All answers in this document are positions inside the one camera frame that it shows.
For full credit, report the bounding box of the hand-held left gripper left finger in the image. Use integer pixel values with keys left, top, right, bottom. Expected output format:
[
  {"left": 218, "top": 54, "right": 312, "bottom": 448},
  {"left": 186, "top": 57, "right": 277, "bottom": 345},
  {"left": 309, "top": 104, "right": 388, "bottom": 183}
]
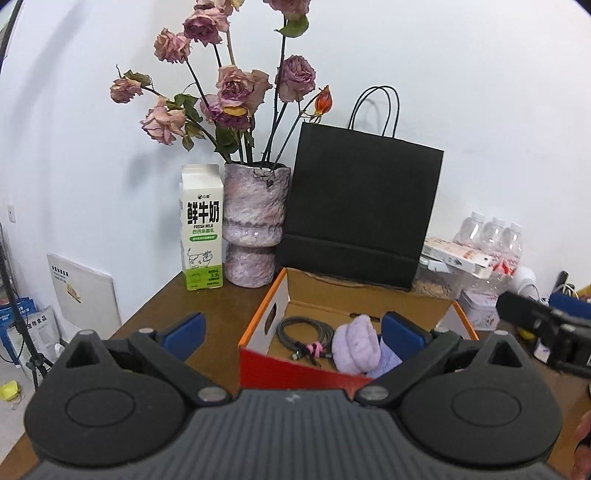
[{"left": 60, "top": 312, "right": 232, "bottom": 407}]

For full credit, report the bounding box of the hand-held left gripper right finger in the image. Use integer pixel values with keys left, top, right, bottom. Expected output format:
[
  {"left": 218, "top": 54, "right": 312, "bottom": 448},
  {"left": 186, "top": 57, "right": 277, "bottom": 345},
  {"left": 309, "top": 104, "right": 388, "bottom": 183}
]
[{"left": 354, "top": 312, "right": 532, "bottom": 407}]

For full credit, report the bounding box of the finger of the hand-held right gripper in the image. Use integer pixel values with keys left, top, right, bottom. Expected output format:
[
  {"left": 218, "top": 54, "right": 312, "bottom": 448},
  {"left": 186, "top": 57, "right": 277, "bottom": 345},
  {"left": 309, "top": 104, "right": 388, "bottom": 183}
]
[
  {"left": 549, "top": 292, "right": 591, "bottom": 320},
  {"left": 498, "top": 290, "right": 561, "bottom": 330}
]

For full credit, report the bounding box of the purple fluffy sock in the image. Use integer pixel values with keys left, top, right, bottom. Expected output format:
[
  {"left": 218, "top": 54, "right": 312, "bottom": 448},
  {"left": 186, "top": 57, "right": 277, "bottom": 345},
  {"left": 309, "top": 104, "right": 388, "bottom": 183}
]
[{"left": 331, "top": 314, "right": 402, "bottom": 379}]

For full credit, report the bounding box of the grey cable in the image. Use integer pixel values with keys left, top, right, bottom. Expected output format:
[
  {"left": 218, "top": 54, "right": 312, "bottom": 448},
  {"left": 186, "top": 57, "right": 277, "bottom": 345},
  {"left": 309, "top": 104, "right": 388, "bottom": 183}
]
[{"left": 276, "top": 316, "right": 338, "bottom": 367}]

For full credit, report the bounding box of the orange cardboard box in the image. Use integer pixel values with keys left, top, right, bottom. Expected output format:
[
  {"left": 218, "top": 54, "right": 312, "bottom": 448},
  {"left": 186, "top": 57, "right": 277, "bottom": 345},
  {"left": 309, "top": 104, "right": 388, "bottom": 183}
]
[{"left": 238, "top": 267, "right": 480, "bottom": 391}]

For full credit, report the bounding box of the person's right hand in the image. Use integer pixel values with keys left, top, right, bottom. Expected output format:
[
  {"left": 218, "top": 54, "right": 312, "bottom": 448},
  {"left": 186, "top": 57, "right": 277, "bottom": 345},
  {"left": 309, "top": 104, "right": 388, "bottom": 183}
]
[{"left": 571, "top": 408, "right": 591, "bottom": 480}]

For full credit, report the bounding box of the silver tin box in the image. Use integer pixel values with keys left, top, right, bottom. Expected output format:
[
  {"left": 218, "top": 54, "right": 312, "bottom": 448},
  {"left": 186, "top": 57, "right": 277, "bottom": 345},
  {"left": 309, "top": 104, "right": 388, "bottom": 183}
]
[{"left": 457, "top": 288, "right": 502, "bottom": 330}]

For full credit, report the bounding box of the clear plastic container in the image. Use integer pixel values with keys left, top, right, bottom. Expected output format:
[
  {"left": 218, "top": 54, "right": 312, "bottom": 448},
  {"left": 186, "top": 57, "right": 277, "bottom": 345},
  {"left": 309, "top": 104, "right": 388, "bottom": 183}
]
[{"left": 412, "top": 258, "right": 465, "bottom": 301}]

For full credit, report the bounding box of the white flat carton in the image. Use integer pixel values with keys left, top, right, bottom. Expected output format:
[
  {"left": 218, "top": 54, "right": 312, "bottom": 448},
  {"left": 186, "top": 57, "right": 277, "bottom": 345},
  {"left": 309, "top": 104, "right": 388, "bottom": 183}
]
[{"left": 422, "top": 237, "right": 492, "bottom": 280}]

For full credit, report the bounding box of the white green milk carton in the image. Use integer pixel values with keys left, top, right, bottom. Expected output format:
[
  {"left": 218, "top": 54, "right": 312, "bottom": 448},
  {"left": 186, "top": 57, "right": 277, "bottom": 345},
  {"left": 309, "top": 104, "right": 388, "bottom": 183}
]
[{"left": 179, "top": 164, "right": 225, "bottom": 291}]

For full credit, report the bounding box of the white flat panel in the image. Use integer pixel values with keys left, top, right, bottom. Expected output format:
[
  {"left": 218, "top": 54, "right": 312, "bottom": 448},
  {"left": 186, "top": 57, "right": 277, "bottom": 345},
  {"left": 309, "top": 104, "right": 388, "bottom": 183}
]
[{"left": 46, "top": 253, "right": 123, "bottom": 329}]

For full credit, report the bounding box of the black paper bag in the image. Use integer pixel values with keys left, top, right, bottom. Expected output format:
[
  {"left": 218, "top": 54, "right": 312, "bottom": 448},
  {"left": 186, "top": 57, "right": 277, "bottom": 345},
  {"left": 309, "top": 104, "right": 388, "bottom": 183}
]
[{"left": 276, "top": 85, "right": 445, "bottom": 291}]

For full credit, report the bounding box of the white food bag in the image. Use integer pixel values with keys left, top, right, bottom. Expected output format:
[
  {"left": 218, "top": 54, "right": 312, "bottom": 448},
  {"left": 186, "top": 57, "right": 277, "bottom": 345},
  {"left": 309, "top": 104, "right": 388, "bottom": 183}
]
[{"left": 23, "top": 305, "right": 63, "bottom": 365}]

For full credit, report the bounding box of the pink mottled vase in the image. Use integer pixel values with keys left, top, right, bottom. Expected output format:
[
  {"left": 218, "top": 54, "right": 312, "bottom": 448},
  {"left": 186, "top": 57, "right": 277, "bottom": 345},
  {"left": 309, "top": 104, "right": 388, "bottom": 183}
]
[{"left": 223, "top": 161, "right": 293, "bottom": 288}]

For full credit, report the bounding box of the black light stand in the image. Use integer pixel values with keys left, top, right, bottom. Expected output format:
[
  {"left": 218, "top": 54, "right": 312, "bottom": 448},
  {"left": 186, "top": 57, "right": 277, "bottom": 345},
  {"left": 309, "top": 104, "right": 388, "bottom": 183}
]
[{"left": 0, "top": 222, "right": 54, "bottom": 393}]

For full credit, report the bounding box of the blue white package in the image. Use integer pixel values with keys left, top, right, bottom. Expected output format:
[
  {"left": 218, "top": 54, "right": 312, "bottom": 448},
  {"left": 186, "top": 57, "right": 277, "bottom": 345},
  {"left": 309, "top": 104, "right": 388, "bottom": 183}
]
[{"left": 0, "top": 298, "right": 38, "bottom": 342}]

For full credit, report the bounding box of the dried pink rose bouquet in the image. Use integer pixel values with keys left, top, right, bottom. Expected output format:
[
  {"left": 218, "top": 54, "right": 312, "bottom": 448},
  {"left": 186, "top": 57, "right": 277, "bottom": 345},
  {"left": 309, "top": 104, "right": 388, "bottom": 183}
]
[{"left": 109, "top": 0, "right": 333, "bottom": 164}]

